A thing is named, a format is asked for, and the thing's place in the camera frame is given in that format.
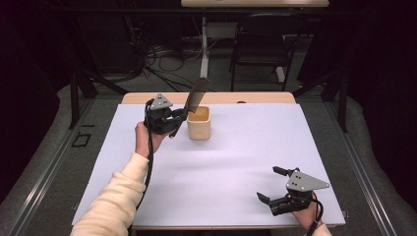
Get black folding chair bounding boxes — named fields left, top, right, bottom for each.
left=228, top=13, right=308, bottom=92

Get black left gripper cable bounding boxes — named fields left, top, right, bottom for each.
left=129, top=99, right=155, bottom=235

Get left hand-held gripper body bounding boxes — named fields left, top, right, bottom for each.
left=143, top=92, right=180, bottom=136

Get wooden table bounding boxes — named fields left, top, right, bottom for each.
left=121, top=91, right=347, bottom=231

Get white paper table sheet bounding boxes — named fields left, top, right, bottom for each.
left=71, top=102, right=347, bottom=228

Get black metal stand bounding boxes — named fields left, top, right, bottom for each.
left=290, top=64, right=350, bottom=134
left=68, top=69, right=130, bottom=131

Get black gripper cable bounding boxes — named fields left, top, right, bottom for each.
left=129, top=99, right=155, bottom=235
left=305, top=193, right=327, bottom=236

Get grey bar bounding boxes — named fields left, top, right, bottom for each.
left=168, top=77, right=212, bottom=139

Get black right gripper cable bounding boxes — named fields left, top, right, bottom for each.
left=305, top=193, right=327, bottom=236

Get white-legged desk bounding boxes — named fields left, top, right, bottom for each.
left=180, top=0, right=330, bottom=84

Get bundle of floor cables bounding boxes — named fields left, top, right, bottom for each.
left=129, top=16, right=205, bottom=93

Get beige square ceramic cup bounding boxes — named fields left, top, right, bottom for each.
left=186, top=105, right=211, bottom=142

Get metal floor rail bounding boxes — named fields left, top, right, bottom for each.
left=323, top=97, right=399, bottom=236
left=5, top=97, right=100, bottom=236

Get person's right hand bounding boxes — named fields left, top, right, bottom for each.
left=290, top=193, right=324, bottom=231

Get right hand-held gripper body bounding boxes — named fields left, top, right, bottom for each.
left=268, top=166, right=331, bottom=217

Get person's left hand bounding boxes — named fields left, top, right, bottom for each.
left=134, top=121, right=171, bottom=159

